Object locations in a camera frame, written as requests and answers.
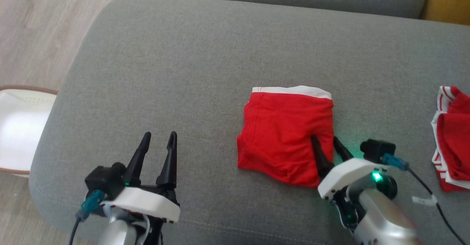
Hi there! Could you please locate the red basketball jersey white trim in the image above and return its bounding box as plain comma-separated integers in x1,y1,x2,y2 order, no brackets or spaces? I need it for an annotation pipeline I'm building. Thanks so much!
431,86,470,192

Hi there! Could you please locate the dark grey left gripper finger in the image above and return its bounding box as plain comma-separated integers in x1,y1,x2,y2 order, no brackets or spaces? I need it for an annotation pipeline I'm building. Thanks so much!
156,131,178,191
124,131,152,187

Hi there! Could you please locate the white laundry basket brown rim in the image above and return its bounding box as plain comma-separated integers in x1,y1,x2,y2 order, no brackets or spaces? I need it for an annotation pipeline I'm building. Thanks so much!
0,85,58,176

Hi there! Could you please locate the black left cable teal plug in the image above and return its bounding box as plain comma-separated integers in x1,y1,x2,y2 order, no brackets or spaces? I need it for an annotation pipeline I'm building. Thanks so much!
69,190,105,245

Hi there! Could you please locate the black right cable teal plug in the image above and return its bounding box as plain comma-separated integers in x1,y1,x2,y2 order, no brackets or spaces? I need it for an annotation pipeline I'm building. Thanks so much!
382,153,467,245

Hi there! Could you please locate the red shorts white stripe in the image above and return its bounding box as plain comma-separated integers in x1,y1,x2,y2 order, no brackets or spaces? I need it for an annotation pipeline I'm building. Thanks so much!
237,86,335,188

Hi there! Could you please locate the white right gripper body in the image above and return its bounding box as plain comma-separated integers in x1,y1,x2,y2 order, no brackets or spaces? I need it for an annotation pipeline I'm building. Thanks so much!
318,158,390,230

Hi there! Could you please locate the yellow sofa cushion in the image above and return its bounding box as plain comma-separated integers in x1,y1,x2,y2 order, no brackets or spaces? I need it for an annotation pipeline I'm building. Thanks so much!
420,0,470,26

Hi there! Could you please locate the grey fabric sofa chaise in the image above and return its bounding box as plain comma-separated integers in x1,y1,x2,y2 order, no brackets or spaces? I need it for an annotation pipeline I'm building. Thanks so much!
29,0,470,245

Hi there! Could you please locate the black cable teal plug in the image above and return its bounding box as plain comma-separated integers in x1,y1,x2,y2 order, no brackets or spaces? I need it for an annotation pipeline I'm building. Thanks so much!
382,153,467,245
69,190,105,245

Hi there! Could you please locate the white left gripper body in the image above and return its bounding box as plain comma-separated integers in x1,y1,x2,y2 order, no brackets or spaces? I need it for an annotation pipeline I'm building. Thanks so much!
101,184,181,245

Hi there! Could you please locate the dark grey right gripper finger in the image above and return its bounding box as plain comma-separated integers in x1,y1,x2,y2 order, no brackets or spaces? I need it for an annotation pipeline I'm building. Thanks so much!
333,137,354,162
311,135,335,180

